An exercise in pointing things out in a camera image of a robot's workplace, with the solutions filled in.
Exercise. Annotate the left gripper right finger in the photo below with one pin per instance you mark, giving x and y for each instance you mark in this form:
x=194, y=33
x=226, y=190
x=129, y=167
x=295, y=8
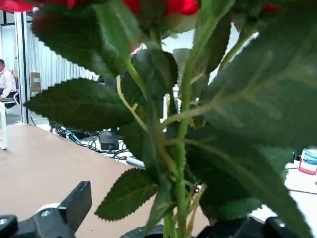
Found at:
x=272, y=230

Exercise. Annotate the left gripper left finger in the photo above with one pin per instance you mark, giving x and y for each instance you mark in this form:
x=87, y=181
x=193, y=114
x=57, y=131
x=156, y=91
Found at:
x=49, y=223

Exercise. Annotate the black cylindrical vase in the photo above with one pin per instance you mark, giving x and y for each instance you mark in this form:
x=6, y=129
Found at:
x=141, y=233

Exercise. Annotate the red flower bouquet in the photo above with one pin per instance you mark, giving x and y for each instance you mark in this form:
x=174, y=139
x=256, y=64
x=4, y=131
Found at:
x=81, y=106

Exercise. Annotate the white can red label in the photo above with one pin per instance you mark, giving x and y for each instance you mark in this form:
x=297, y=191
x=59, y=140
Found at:
x=308, y=163

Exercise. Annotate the black port hub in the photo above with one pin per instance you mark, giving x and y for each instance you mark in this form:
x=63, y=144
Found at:
x=109, y=143

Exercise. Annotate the white chair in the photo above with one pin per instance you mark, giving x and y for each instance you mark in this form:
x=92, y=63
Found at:
x=3, y=124

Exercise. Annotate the brown cardboard box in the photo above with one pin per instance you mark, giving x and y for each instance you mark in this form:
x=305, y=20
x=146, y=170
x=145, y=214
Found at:
x=35, y=83

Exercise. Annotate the person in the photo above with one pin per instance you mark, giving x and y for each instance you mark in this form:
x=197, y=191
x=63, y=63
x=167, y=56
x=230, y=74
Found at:
x=7, y=81

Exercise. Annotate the aluminium corner frame post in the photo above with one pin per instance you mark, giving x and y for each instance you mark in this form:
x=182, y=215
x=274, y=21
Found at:
x=21, y=74

